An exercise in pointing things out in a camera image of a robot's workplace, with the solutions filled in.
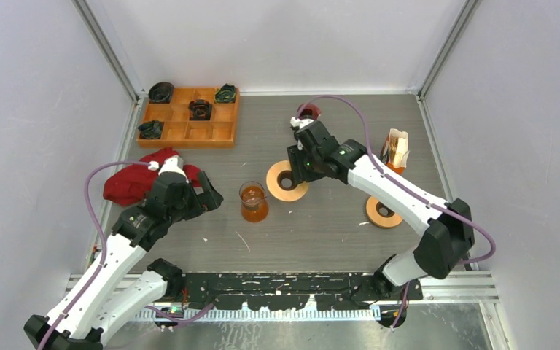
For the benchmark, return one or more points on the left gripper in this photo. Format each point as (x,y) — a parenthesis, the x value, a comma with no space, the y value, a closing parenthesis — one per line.
(209,198)

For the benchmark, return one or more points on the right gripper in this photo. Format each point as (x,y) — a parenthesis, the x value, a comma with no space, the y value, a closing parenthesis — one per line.
(294,155)

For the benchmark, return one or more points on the orange glass carafe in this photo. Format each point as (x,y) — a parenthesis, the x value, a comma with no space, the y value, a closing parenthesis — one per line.
(254,205)

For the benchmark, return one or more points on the orange coffee filter box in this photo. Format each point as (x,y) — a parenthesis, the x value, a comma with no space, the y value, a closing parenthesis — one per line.
(395,151)

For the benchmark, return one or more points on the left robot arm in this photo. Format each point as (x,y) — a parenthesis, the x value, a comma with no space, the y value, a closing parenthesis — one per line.
(90,314)

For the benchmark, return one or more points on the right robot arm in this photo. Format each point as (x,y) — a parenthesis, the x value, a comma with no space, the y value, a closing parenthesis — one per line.
(443,227)

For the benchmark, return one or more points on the red black carafe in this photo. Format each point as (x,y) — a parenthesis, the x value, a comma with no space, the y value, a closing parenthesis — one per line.
(308,111)

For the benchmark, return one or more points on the red cloth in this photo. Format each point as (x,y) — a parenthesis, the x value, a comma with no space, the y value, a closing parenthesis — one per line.
(131,184)

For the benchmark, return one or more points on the orange wooden compartment tray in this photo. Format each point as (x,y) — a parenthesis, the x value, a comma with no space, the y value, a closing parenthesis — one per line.
(180,132)

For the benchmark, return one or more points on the green coil bottom left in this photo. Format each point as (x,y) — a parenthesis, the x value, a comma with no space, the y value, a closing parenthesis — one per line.
(151,130)

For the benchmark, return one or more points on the green coil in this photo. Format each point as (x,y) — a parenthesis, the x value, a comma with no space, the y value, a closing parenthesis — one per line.
(226,94)
(151,130)

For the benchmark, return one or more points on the green coil top right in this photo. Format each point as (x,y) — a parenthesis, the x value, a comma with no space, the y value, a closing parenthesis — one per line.
(226,94)

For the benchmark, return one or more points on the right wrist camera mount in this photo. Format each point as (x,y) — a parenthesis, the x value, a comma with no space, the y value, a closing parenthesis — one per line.
(297,123)

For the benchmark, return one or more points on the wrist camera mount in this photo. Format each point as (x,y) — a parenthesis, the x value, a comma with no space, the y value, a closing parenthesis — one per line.
(297,123)
(173,164)

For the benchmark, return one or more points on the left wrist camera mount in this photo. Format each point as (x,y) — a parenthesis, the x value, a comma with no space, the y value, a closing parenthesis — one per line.
(173,164)

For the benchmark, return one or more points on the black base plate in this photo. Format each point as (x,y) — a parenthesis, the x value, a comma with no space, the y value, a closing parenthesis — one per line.
(338,291)

